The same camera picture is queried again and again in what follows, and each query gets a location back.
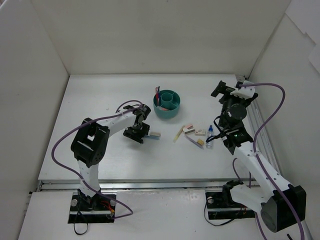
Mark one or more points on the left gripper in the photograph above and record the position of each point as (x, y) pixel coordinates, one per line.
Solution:
(136, 132)

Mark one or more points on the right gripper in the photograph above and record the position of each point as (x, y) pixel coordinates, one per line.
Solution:
(225, 91)

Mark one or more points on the light blue pen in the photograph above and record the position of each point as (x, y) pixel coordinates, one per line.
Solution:
(152, 137)

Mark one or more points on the yellow highlighter pen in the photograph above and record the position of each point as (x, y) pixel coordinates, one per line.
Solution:
(179, 134)

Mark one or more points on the red pen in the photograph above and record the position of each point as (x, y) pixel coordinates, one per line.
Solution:
(155, 94)

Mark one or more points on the clear spray bottle blue cap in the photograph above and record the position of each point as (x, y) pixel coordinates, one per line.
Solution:
(209, 137)

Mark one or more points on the orange pen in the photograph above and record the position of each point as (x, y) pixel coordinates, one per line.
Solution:
(162, 108)

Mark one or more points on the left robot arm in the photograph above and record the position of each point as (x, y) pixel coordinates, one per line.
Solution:
(90, 143)

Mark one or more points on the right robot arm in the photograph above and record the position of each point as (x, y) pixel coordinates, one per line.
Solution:
(282, 204)

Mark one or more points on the beige eraser block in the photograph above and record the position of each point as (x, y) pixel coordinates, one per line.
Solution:
(155, 134)

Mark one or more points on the teal round organizer container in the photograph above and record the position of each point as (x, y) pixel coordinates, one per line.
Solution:
(169, 100)

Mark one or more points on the small white eraser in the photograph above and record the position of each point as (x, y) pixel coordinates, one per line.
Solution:
(200, 132)

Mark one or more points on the pink white stapler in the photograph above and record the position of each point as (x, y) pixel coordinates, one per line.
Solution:
(188, 129)

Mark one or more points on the purple pen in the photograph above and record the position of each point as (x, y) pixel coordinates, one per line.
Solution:
(194, 142)

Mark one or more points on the small yellow staple box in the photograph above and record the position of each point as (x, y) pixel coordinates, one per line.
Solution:
(201, 142)

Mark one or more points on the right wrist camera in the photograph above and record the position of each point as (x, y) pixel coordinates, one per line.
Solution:
(244, 90)

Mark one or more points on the aluminium rail right side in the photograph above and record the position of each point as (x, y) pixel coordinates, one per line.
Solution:
(269, 178)

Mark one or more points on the aluminium rail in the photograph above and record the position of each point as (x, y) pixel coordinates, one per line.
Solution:
(50, 185)
(269, 178)

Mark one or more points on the aluminium rail front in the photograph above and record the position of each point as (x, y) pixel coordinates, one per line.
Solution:
(50, 185)

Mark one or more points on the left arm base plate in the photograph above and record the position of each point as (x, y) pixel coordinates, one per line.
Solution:
(81, 212)

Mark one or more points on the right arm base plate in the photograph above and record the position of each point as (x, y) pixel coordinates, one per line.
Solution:
(219, 209)

